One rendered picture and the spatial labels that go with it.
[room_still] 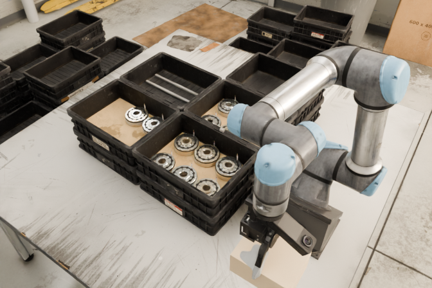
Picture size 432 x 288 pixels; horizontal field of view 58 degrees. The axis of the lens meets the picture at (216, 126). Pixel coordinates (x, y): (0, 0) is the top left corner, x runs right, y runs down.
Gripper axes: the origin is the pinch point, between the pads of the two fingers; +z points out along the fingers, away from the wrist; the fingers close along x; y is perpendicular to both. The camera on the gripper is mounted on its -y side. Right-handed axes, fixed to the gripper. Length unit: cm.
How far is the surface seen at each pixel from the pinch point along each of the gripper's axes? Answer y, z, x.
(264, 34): 114, 70, -213
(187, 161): 54, 27, -34
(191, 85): 83, 27, -76
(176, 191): 47, 26, -18
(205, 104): 65, 22, -63
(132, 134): 83, 27, -33
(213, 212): 30.1, 26.0, -18.6
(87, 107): 107, 21, -31
